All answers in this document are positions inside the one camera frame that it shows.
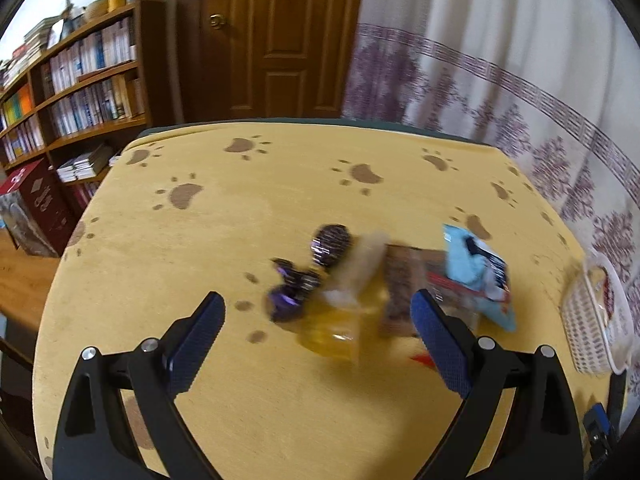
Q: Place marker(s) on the wooden bookshelf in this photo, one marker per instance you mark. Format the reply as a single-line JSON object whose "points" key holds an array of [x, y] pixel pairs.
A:
{"points": [[150, 60]]}

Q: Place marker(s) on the rows of upright books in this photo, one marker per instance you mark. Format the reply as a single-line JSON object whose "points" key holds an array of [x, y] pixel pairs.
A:
{"points": [[85, 85]]}

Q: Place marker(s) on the woven beige bowl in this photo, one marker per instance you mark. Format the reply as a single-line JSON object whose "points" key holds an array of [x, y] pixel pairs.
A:
{"points": [[97, 9]]}

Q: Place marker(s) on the white purple-patterned curtain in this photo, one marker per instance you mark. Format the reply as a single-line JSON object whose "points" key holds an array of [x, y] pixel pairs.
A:
{"points": [[500, 85]]}

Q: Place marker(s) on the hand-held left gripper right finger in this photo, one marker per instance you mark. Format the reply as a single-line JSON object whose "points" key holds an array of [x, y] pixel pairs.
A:
{"points": [[440, 345]]}

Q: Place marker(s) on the brass door knob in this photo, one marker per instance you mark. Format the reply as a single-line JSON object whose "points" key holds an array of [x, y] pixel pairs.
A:
{"points": [[217, 21]]}

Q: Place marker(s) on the yellow jelly cup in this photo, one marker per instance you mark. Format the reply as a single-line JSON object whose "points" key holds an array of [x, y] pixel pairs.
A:
{"points": [[340, 330]]}

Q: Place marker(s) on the purple candy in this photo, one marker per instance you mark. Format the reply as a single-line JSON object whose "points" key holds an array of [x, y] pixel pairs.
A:
{"points": [[292, 290], [330, 245]]}

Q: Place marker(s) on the yellow round tin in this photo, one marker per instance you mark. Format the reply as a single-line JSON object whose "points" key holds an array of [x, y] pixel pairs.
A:
{"points": [[116, 1]]}

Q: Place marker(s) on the white perforated basket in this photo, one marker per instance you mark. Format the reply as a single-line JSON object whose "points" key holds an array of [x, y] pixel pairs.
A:
{"points": [[585, 330]]}

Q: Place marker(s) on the light blue snack packet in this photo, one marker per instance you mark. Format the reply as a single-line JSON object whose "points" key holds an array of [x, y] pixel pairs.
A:
{"points": [[465, 260]]}

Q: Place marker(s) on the piles of flat books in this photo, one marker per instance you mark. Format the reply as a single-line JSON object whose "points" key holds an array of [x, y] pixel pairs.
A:
{"points": [[30, 45]]}

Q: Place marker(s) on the white wrapper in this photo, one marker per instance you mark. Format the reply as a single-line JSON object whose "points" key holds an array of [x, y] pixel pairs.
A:
{"points": [[357, 265]]}

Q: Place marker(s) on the brown label snack packet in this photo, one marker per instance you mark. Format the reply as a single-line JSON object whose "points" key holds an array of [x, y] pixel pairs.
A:
{"points": [[405, 290]]}

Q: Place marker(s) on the small figurine ornament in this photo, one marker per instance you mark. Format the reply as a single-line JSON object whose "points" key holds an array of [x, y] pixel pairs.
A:
{"points": [[71, 19]]}

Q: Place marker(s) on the clear red-print packet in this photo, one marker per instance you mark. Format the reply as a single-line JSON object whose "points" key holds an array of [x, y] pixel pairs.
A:
{"points": [[455, 300]]}

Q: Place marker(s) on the maroon cardboard box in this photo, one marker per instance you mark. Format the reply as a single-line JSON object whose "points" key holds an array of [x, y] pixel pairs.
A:
{"points": [[37, 210]]}

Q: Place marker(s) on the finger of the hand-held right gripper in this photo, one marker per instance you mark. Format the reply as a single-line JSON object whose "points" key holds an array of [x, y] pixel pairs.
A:
{"points": [[618, 405], [599, 422]]}

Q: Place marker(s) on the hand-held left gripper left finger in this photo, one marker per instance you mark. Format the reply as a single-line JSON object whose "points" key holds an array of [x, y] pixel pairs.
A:
{"points": [[197, 345]]}

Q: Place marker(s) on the stack of magazines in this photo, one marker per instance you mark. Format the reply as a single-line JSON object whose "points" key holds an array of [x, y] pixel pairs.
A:
{"points": [[85, 164]]}

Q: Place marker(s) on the wooden door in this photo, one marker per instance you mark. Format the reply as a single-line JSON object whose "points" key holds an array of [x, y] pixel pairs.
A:
{"points": [[275, 35]]}

